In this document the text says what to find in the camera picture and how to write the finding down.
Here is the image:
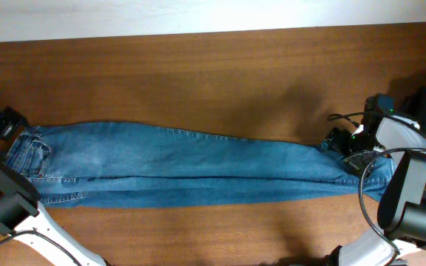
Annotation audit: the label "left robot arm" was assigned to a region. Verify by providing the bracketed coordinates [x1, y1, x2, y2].
[0, 107, 107, 266]

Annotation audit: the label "blue denim jeans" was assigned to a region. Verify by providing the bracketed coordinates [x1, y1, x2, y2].
[4, 121, 397, 209]

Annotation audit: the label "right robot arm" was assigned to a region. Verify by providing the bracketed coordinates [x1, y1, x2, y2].
[322, 94, 426, 266]

